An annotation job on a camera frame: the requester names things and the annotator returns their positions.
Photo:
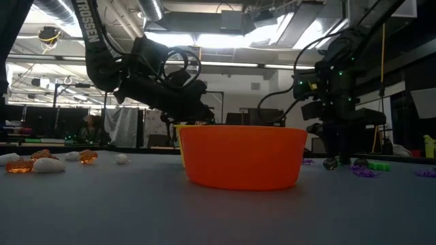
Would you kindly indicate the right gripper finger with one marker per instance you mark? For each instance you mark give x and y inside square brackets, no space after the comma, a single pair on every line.
[344,143]
[331,139]

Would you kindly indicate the green plastic skeleton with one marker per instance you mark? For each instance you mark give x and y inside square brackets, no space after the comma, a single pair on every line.
[338,158]
[379,166]

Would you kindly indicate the purple plastic spider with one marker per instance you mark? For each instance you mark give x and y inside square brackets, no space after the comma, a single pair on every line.
[307,161]
[351,166]
[425,173]
[364,173]

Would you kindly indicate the orange translucent pumpkin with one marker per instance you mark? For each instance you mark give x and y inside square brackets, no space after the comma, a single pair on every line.
[88,157]
[42,154]
[83,151]
[19,166]

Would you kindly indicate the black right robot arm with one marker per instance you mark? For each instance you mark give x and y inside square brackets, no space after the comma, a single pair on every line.
[368,30]

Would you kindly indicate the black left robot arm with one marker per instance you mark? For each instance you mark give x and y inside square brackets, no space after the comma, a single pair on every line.
[98,68]

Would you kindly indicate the grey bin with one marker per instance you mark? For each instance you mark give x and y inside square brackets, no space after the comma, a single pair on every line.
[316,145]

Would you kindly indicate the yellow plastic basket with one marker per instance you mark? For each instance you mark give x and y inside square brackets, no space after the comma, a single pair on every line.
[178,131]

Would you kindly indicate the white board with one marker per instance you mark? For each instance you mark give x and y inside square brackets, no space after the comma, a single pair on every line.
[378,103]

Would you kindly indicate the grey curtain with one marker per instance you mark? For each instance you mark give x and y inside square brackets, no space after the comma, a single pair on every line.
[121,126]

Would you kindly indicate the ceiling light strip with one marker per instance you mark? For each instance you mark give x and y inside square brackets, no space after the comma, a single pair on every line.
[238,64]

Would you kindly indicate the person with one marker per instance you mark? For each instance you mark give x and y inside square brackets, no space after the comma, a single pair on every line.
[91,131]

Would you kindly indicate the yellow-green container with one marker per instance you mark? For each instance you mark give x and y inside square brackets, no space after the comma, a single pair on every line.
[430,146]

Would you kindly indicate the orange plastic bowl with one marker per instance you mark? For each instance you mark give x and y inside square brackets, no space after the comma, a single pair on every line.
[243,156]

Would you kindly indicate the black metal stand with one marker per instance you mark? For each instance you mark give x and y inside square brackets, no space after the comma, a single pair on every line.
[81,85]

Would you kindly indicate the grey ceiling unit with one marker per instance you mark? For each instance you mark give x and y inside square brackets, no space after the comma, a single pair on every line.
[231,20]

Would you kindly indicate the black partition screen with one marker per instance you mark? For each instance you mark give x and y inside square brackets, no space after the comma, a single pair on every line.
[44,120]

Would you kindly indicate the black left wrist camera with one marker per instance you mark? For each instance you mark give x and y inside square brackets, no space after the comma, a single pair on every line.
[178,79]

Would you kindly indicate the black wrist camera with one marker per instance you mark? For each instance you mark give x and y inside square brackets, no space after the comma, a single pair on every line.
[303,89]
[178,79]

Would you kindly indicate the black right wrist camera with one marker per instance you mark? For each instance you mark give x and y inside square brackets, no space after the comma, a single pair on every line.
[303,89]

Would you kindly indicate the white wall panel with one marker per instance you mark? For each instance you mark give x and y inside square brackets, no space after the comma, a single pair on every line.
[425,102]

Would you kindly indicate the silver ceiling duct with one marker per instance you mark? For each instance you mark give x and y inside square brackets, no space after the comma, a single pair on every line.
[54,10]
[151,8]

